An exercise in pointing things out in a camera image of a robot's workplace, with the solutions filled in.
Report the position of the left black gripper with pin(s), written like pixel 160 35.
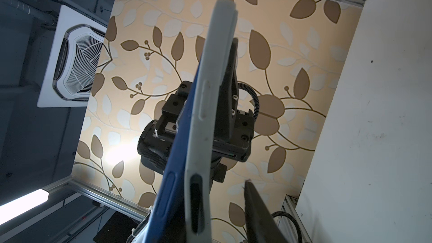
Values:
pixel 233 131

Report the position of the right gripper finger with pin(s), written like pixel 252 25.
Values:
pixel 260 226

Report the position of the light blue phone case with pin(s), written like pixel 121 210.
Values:
pixel 212 67

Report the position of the black smartphone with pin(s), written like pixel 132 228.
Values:
pixel 166 221

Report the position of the ceiling air conditioner vent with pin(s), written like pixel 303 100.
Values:
pixel 73 61

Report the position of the ceiling light panel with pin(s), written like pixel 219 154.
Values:
pixel 23 204

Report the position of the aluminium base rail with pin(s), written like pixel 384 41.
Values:
pixel 289 222

